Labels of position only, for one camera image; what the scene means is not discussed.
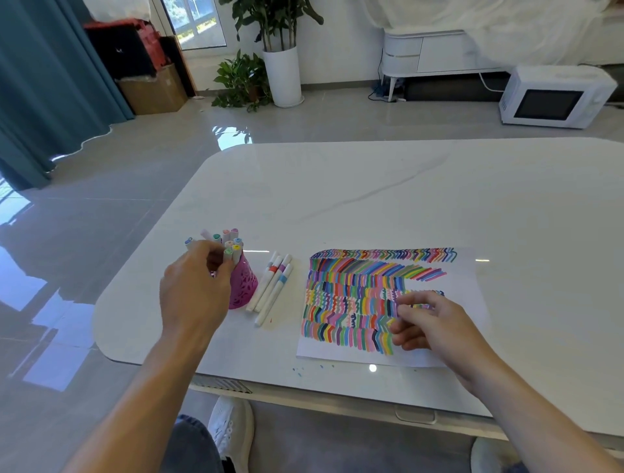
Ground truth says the person's left hand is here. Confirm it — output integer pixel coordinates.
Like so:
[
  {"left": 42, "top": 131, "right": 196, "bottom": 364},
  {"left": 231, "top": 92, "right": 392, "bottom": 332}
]
[{"left": 160, "top": 240, "right": 237, "bottom": 344}]

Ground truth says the person's right hand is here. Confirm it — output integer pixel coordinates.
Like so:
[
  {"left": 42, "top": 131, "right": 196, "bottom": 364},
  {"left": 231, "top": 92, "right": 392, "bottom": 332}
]
[{"left": 389, "top": 291, "right": 503, "bottom": 386}]

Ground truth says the paper sheet with coloured strokes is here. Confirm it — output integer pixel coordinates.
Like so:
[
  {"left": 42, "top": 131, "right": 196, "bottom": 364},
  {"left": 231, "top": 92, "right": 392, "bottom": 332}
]
[{"left": 296, "top": 246, "right": 491, "bottom": 369}]

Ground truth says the person's left forearm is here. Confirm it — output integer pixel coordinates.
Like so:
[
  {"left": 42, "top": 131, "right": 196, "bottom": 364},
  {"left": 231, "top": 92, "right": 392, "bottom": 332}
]
[{"left": 63, "top": 331, "right": 216, "bottom": 473}]

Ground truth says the person's right forearm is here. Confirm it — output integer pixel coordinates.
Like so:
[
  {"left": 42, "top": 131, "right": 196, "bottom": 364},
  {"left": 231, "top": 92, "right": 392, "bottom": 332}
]
[{"left": 462, "top": 357, "right": 624, "bottom": 473}]

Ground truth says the pink perforated pen holder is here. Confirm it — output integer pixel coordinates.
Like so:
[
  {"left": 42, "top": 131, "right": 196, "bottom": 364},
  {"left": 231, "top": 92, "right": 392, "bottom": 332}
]
[{"left": 211, "top": 249, "right": 258, "bottom": 311}]

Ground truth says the white marker with grey band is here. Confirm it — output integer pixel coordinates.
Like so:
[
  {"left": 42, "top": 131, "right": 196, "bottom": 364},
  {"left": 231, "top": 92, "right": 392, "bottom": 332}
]
[{"left": 245, "top": 251, "right": 279, "bottom": 313}]

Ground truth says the bunch of pastel-capped markers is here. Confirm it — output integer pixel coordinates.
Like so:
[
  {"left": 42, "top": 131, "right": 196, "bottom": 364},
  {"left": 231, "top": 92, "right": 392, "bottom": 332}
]
[{"left": 184, "top": 227, "right": 244, "bottom": 266}]

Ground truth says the white marker with red band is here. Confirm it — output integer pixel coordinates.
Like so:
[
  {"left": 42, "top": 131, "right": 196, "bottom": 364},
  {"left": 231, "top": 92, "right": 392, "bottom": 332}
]
[{"left": 253, "top": 254, "right": 293, "bottom": 314}]

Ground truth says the white marker with blue band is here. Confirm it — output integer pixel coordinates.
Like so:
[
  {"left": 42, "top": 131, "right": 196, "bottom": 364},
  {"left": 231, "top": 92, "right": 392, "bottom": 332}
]
[{"left": 254, "top": 263, "right": 294, "bottom": 327}]

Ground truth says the white sneaker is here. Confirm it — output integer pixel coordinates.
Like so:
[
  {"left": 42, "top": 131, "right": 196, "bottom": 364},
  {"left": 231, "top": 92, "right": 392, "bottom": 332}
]
[
  {"left": 470, "top": 437, "right": 518, "bottom": 473},
  {"left": 208, "top": 395, "right": 255, "bottom": 473}
]

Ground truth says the blue jeans leg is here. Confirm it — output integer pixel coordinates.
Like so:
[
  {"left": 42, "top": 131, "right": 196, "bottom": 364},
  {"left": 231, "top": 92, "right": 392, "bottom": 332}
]
[{"left": 160, "top": 414, "right": 226, "bottom": 473}]

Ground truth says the small green potted plant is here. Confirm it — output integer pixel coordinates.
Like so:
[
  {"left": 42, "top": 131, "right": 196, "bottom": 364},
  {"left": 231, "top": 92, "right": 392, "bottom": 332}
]
[{"left": 211, "top": 49, "right": 274, "bottom": 113}]

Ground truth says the brown cardboard box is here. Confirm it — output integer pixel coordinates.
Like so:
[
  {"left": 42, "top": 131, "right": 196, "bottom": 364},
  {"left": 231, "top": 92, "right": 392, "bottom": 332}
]
[{"left": 116, "top": 63, "right": 189, "bottom": 116}]

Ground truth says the tall white plant pot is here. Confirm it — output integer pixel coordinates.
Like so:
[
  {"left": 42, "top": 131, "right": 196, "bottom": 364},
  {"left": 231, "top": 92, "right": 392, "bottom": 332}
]
[{"left": 262, "top": 46, "right": 305, "bottom": 108}]

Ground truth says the white low cabinet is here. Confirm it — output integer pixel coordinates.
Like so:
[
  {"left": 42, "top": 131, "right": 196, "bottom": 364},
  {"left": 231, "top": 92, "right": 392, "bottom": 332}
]
[{"left": 380, "top": 29, "right": 510, "bottom": 102}]

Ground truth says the white microwave oven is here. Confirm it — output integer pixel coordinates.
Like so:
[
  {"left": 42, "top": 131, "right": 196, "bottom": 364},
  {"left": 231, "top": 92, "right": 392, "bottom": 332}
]
[{"left": 498, "top": 65, "right": 618, "bottom": 130}]

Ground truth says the black suitcase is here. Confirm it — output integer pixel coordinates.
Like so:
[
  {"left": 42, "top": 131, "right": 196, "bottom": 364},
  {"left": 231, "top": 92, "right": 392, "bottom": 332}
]
[{"left": 85, "top": 23, "right": 158, "bottom": 82}]

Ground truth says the tall green leafy plant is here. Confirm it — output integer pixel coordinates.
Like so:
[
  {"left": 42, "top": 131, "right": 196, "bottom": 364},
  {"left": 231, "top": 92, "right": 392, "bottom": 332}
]
[{"left": 219, "top": 0, "right": 325, "bottom": 53}]

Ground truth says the teal curtain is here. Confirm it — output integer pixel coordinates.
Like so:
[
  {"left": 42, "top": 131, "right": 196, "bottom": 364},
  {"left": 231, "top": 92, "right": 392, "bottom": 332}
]
[{"left": 0, "top": 0, "right": 136, "bottom": 192}]

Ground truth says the white draped sheet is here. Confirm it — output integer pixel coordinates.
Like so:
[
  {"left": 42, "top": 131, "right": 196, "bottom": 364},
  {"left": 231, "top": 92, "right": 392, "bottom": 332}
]
[{"left": 363, "top": 0, "right": 624, "bottom": 67}]

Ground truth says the white table frame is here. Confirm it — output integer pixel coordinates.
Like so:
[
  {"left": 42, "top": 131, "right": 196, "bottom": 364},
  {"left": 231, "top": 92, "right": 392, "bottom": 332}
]
[{"left": 189, "top": 373, "right": 624, "bottom": 451}]

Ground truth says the black power cable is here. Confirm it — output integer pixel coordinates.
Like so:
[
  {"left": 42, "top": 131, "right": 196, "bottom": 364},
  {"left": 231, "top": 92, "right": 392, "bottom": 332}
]
[{"left": 367, "top": 48, "right": 406, "bottom": 103}]

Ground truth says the white power cable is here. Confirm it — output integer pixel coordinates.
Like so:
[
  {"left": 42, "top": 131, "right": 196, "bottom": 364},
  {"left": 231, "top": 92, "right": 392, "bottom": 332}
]
[{"left": 478, "top": 71, "right": 509, "bottom": 93}]

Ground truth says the window with white frame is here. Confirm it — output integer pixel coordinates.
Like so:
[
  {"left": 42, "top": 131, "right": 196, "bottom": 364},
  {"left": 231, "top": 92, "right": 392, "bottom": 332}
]
[{"left": 152, "top": 0, "right": 229, "bottom": 51}]

